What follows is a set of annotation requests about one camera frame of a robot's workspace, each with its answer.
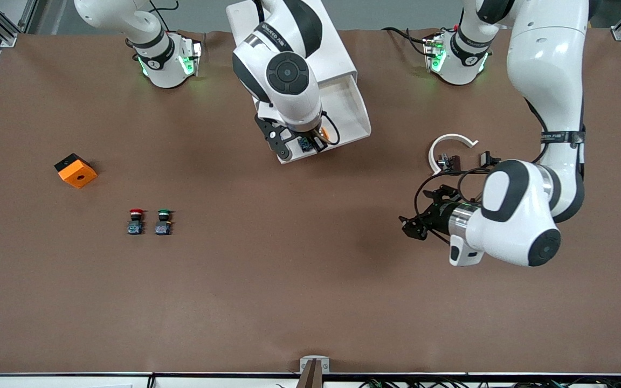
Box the yellow push button switch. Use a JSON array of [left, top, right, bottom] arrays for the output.
[[297, 127, 330, 153]]

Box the orange black button box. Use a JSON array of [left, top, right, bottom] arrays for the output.
[[54, 153, 98, 189]]

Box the small brown black component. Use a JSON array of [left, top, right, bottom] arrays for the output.
[[437, 154, 462, 174]]

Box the brown table cover mat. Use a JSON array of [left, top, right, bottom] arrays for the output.
[[0, 27, 621, 375]]

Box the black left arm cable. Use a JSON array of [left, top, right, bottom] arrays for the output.
[[413, 167, 497, 246]]

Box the white curved plastic ring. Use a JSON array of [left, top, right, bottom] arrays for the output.
[[428, 133, 479, 177]]

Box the silver base connector bracket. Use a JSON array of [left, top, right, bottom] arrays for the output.
[[180, 37, 204, 77], [423, 32, 447, 72]]

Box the black table cable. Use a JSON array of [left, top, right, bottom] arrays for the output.
[[382, 26, 431, 56]]

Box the green push button switch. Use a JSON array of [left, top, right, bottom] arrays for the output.
[[154, 209, 174, 236]]

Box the grey metal edge bracket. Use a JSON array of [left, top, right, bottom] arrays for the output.
[[300, 356, 330, 374]]

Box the red push button switch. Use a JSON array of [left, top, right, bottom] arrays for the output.
[[127, 208, 145, 235]]

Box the black table edge rail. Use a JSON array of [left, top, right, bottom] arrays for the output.
[[0, 371, 621, 378]]

